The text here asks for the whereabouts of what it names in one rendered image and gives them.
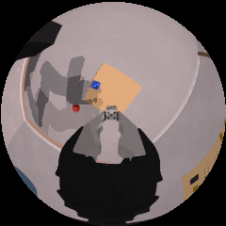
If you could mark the orange mat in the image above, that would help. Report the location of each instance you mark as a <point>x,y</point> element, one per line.
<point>116,89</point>

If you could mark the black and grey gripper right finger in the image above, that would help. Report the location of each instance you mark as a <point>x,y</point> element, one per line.
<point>134,144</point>

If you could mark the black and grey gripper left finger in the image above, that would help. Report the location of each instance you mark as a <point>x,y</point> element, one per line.
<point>83,143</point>

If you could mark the blue die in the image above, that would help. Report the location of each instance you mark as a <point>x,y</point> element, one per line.
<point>95,84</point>

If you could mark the red die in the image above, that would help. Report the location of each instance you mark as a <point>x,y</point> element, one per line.
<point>76,108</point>

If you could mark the white die with black pips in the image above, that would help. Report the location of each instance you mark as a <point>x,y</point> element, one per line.
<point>111,112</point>

